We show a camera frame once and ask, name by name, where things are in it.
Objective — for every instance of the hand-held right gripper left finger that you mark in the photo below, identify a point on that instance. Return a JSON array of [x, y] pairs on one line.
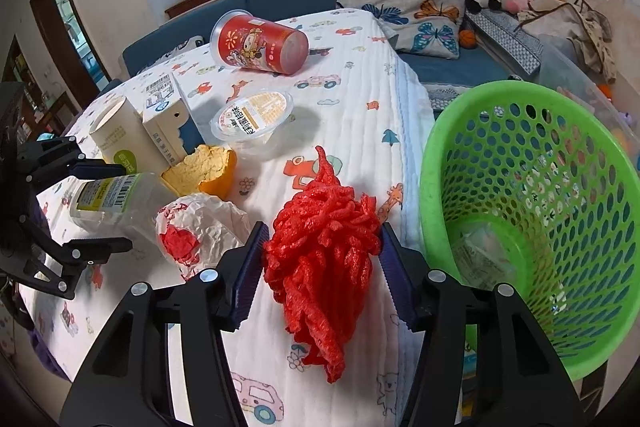
[[250, 267]]

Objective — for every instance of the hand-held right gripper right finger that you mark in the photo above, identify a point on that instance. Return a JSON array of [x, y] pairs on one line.
[[396, 277]]

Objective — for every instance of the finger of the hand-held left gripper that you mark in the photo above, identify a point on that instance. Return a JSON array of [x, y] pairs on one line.
[[95, 247], [95, 168]]

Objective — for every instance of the clear plastic bottle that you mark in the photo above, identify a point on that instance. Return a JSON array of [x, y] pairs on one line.
[[100, 199]]

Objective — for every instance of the red foam fruit net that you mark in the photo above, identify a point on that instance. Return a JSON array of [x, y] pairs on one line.
[[320, 247]]

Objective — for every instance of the green plastic basket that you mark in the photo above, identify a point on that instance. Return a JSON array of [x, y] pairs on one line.
[[435, 187]]

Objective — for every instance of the yellow wrapper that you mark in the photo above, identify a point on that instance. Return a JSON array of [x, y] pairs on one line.
[[200, 167]]

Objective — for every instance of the beige paper cup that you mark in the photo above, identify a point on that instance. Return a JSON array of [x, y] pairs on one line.
[[120, 132]]

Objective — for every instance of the white plastic bag red print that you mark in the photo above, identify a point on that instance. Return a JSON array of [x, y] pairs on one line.
[[200, 217]]

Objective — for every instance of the clear plastic packet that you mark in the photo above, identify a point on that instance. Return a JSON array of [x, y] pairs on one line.
[[480, 257]]

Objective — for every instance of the white carton box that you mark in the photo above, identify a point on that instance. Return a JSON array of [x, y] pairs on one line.
[[165, 117]]

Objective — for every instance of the wooden doorway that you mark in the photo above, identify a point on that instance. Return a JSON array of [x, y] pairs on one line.
[[65, 22]]

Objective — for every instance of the small butterfly pillow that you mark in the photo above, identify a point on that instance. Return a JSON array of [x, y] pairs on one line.
[[185, 46]]

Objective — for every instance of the clear lidded dessert cup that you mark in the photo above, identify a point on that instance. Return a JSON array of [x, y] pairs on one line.
[[255, 112]]

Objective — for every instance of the blue white patterned cloth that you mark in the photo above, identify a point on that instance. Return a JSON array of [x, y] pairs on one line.
[[445, 93], [510, 42]]

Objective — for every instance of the red printed cup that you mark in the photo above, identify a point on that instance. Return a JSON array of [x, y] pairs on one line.
[[260, 42]]

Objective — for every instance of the blue sofa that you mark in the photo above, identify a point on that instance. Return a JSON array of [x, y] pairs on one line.
[[440, 69]]

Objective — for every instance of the small toy basketball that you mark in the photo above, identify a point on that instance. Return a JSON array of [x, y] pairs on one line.
[[467, 38]]

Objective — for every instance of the clear plastic storage box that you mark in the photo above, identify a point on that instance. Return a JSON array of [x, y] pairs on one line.
[[585, 82]]

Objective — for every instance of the pink plush toy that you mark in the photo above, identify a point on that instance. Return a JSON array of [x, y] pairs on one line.
[[520, 1]]

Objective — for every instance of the beige cloth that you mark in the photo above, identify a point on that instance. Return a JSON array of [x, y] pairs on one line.
[[590, 32]]

